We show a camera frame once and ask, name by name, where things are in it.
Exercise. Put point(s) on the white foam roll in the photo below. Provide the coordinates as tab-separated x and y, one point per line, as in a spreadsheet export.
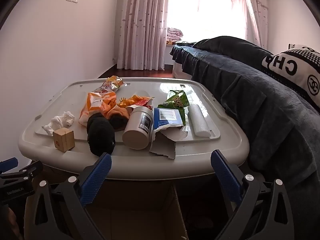
197	120

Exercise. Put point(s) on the torn blue cardboard box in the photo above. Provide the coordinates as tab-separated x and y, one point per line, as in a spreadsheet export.
166	116

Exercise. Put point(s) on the red snack wrapper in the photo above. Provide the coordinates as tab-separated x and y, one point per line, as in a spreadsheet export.
142	101

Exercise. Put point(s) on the brown cardboard box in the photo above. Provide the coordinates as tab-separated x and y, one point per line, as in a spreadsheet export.
140	212

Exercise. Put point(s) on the dark blue bed cover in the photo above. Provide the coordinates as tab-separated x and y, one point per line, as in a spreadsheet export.
275	120

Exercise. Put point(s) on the white plastic tray table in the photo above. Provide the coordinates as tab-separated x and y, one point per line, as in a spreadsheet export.
150	85

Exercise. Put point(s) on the black fleece blanket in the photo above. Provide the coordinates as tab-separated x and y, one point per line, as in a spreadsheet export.
232	46

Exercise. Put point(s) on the yellow dinosaur toy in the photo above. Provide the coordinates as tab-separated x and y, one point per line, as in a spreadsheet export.
125	103

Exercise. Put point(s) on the crumpled white tissue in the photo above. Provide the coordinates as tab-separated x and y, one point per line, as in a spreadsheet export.
61	121

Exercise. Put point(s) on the orange spout pouch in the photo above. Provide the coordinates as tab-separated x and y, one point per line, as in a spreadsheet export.
110	85

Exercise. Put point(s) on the pink patterned curtain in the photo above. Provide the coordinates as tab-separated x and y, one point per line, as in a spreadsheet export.
257	12
142	25

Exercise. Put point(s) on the green snack bag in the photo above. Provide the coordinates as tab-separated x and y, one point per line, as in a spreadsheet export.
177	100

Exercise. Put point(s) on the white bed frame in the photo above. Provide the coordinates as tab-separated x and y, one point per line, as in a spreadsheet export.
180	71

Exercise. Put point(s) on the black sock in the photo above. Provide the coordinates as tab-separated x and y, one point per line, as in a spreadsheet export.
100	132

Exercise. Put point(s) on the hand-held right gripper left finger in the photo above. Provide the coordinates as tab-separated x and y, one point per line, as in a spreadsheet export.
96	180

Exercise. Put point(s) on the white plastic jar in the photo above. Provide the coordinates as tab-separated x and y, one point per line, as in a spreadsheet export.
136	130

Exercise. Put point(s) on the orange sock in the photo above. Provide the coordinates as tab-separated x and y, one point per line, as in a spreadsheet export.
117	112

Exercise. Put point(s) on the folded pink quilts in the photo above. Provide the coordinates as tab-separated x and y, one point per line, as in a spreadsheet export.
175	33

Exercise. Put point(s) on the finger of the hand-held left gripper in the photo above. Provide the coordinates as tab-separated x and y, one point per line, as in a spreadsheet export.
8	164
28	170

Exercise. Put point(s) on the bright window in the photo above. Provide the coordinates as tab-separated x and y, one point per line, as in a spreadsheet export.
205	10

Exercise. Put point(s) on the orange snack bag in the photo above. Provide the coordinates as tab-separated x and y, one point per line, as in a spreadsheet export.
96	105

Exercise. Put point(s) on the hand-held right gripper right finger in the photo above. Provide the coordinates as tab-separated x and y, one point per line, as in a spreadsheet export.
225	177

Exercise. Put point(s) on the wooden block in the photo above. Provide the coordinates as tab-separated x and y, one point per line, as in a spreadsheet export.
63	139

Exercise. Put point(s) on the black and white printed pillow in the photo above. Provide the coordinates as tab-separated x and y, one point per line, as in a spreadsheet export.
300	80

